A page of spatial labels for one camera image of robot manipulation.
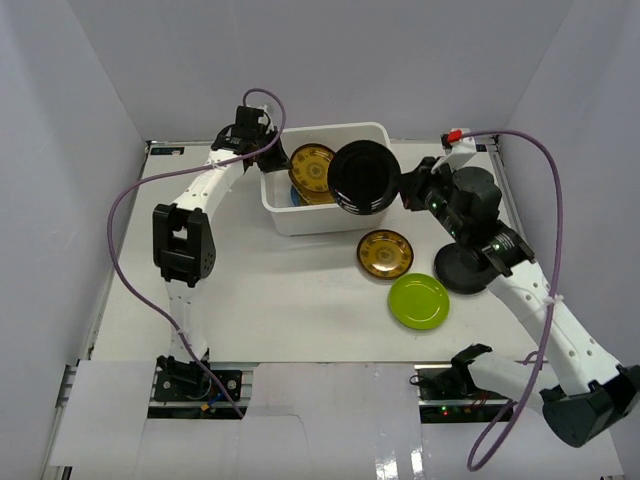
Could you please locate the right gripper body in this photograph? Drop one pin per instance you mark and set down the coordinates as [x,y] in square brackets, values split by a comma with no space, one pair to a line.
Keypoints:
[437,196]

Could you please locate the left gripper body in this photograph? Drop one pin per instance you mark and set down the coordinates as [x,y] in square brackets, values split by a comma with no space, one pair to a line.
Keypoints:
[273,157]

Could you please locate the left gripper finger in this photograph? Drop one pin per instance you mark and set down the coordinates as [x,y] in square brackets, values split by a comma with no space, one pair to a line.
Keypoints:
[262,161]
[276,159]

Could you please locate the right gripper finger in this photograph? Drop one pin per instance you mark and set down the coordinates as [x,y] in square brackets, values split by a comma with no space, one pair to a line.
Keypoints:
[423,170]
[411,190]

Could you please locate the yellow patterned plate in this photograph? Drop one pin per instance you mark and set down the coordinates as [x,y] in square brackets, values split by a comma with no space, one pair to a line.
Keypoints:
[384,254]
[309,167]

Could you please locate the blue plate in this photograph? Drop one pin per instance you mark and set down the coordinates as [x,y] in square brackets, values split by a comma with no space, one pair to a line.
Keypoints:
[296,199]

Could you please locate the black plate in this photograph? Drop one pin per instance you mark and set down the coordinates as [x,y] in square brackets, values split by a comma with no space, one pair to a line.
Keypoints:
[363,177]

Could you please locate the fan-shaped bamboo woven tray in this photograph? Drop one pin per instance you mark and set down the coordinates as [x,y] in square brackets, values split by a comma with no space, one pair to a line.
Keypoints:
[310,197]

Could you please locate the lime green plate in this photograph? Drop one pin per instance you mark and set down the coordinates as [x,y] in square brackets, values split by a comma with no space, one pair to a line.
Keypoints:
[419,302]

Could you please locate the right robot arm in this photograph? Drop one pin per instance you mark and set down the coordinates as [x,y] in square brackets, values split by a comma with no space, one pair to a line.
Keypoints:
[584,389]

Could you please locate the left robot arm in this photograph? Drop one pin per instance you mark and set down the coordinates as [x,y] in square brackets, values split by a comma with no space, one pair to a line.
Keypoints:
[183,245]

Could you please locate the white plastic bin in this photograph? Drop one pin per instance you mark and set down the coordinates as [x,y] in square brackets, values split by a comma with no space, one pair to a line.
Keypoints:
[292,220]

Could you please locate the black glossy bowl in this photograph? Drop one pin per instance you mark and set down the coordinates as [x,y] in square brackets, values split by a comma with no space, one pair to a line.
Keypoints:
[463,271]

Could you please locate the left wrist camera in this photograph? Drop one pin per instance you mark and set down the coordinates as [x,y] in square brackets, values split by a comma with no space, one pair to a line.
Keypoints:
[265,118]

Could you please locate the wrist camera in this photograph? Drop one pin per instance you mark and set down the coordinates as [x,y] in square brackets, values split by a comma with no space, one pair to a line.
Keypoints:
[459,147]
[265,118]

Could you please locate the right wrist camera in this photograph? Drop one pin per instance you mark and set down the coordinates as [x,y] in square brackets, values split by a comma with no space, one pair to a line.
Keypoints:
[459,147]

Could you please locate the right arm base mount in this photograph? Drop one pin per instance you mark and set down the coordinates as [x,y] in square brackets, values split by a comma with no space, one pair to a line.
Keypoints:
[447,395]

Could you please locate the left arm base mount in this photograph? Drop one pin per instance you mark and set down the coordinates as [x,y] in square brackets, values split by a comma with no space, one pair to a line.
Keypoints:
[182,391]

